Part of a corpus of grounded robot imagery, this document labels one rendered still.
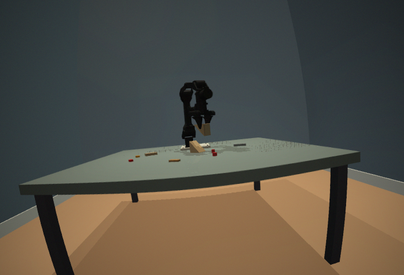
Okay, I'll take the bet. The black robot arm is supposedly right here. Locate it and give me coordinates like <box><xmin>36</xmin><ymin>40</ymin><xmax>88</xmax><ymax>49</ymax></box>
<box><xmin>179</xmin><ymin>80</ymin><xmax>213</xmax><ymax>148</ymax></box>

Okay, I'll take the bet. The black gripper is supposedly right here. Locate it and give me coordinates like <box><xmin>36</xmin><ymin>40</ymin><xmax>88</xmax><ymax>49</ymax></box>
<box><xmin>188</xmin><ymin>101</ymin><xmax>215</xmax><ymax>129</ymax></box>

